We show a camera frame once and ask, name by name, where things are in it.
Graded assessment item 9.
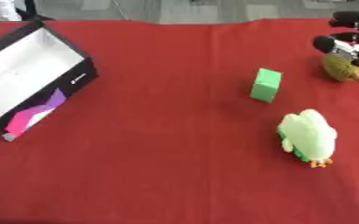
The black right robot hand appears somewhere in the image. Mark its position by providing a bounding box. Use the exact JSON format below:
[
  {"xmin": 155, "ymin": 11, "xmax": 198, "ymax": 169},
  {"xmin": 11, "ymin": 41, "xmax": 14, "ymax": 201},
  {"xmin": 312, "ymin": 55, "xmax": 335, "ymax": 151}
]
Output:
[{"xmin": 311, "ymin": 10, "xmax": 359, "ymax": 70}]

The olive green plush toy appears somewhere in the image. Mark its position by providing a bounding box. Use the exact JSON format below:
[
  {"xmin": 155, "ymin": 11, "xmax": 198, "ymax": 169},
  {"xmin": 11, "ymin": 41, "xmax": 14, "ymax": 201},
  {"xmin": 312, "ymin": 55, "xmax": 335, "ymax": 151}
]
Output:
[{"xmin": 321, "ymin": 52, "xmax": 359, "ymax": 84}]

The black box with white inside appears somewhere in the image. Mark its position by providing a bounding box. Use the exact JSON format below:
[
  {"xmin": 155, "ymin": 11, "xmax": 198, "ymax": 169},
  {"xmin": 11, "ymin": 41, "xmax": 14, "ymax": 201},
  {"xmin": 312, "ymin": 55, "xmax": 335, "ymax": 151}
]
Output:
[{"xmin": 0, "ymin": 18, "xmax": 100, "ymax": 143}]

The green rectangular block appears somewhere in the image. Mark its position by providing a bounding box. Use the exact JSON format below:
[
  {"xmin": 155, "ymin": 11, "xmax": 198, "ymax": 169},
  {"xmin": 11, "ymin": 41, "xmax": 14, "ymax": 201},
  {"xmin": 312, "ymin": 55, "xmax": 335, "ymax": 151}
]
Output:
[{"xmin": 248, "ymin": 67, "xmax": 284, "ymax": 103}]

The pale green plush bird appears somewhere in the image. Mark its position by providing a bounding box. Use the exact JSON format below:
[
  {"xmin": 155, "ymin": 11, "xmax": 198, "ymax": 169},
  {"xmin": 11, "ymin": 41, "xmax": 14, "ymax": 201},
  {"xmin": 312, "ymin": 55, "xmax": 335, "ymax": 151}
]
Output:
[{"xmin": 276, "ymin": 108, "xmax": 339, "ymax": 169}]

